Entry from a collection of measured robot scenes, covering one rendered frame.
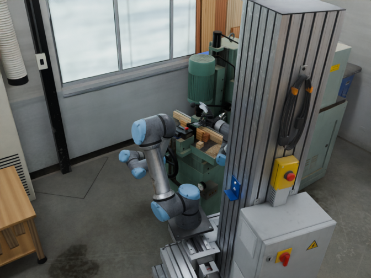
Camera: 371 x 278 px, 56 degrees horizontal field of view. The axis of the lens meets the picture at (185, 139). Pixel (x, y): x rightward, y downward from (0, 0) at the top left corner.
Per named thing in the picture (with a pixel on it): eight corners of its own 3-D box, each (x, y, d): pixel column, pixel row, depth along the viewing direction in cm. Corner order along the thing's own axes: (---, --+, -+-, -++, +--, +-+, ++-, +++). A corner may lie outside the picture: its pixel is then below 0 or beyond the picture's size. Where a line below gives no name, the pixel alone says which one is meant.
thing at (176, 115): (173, 116, 279) (173, 111, 276) (174, 116, 280) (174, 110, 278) (231, 149, 244) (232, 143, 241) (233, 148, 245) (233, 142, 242)
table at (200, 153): (146, 135, 267) (146, 128, 263) (175, 121, 285) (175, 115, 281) (204, 172, 231) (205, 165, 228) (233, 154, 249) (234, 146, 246)
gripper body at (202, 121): (200, 112, 219) (214, 119, 212) (208, 111, 225) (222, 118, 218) (196, 123, 221) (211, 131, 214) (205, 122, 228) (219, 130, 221)
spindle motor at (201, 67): (182, 100, 247) (183, 57, 230) (199, 92, 258) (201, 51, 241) (200, 108, 237) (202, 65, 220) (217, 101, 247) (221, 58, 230)
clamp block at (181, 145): (166, 144, 252) (166, 134, 247) (180, 137, 260) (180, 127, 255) (180, 153, 243) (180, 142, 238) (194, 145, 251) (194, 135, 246)
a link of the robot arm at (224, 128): (232, 144, 208) (233, 132, 203) (218, 136, 214) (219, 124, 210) (240, 139, 213) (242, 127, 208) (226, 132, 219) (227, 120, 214)
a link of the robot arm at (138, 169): (152, 167, 204) (144, 154, 209) (135, 174, 199) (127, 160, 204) (151, 175, 210) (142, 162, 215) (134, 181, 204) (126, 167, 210)
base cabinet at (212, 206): (162, 213, 314) (161, 148, 275) (206, 184, 348) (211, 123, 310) (198, 242, 288) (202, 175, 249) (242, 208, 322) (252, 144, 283)
